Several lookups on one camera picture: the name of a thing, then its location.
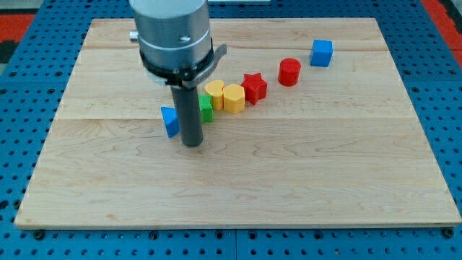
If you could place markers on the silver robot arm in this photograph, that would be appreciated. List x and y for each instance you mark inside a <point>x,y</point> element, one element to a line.
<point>174,37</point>

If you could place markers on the blue triangle block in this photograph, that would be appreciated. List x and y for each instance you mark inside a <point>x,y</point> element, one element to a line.
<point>170,119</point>

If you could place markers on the yellow hexagon block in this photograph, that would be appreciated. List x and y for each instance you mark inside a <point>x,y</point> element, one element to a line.
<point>234,98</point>

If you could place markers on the green block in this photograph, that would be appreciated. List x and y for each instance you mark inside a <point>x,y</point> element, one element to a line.
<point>206,108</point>

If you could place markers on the yellow heart block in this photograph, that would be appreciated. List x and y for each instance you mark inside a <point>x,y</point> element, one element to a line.
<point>215,90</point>

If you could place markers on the red star block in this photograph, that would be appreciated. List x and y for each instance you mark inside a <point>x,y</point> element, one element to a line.
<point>255,87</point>

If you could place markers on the dark grey cylindrical pointer rod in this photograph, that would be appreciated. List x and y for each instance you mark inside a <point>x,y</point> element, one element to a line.
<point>186,102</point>

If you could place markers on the red cylinder block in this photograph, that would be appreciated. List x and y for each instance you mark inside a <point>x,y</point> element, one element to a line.
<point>289,72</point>

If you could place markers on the light wooden board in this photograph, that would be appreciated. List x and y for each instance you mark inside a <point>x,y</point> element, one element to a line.
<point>343,148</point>

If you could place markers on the blue cube block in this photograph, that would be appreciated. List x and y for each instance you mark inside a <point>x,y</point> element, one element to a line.
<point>322,52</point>

